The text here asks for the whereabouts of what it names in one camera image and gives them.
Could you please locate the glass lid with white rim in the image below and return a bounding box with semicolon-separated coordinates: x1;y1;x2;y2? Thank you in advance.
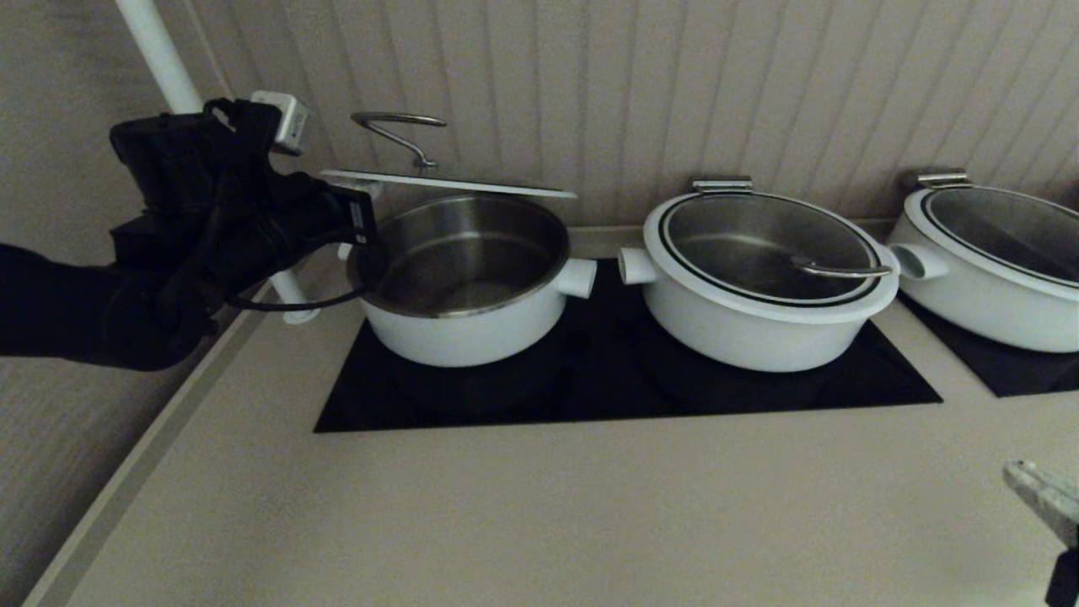
320;111;581;201
642;191;899;325
904;185;1079;303

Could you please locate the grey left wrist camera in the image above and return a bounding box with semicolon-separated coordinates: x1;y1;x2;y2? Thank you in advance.
250;90;309;158

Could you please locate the large black induction cooktop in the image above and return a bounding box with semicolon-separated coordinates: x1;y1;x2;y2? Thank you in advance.
314;260;943;433

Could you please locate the white pot with steel insert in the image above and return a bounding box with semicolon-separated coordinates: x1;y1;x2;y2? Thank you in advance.
885;187;1079;353
618;194;899;373
337;194;599;368

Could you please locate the white support pole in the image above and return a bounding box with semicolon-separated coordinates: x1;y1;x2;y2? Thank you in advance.
114;0;323;326

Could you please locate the small black induction cooktop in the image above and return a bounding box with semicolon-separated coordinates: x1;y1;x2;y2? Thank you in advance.
895;291;1079;398

